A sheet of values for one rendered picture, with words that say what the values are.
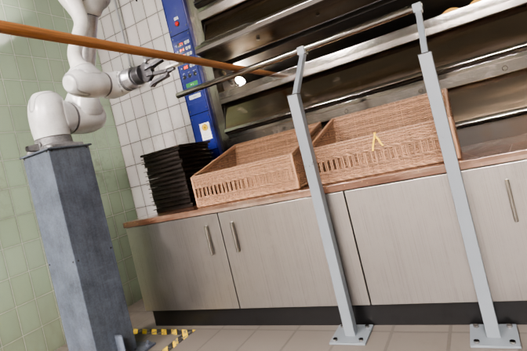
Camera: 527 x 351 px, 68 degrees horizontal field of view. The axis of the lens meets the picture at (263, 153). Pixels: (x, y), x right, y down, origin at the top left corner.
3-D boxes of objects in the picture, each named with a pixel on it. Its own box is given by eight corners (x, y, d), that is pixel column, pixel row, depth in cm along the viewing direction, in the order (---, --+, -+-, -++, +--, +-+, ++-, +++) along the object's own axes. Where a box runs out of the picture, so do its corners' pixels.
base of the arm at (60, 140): (16, 157, 173) (12, 145, 173) (62, 152, 192) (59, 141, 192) (39, 149, 164) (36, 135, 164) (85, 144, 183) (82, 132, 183)
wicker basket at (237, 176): (245, 189, 231) (234, 144, 231) (335, 171, 204) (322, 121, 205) (194, 208, 188) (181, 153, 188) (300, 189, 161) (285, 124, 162)
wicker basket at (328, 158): (343, 170, 202) (330, 118, 202) (462, 146, 176) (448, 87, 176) (311, 187, 159) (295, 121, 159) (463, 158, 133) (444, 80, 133)
